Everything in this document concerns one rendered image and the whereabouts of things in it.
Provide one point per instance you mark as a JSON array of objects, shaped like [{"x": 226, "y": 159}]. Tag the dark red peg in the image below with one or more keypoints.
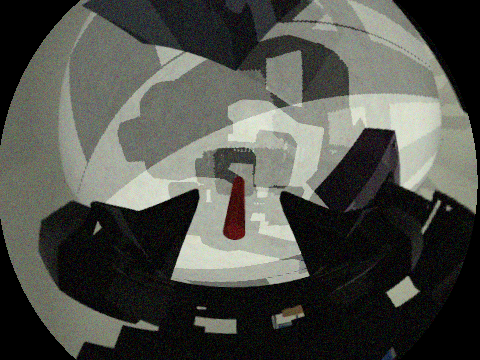
[{"x": 234, "y": 227}]

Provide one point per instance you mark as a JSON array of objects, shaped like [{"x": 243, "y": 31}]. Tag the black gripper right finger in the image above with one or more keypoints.
[{"x": 320, "y": 232}]

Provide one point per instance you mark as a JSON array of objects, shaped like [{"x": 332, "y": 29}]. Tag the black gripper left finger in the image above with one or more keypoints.
[{"x": 157, "y": 231}]

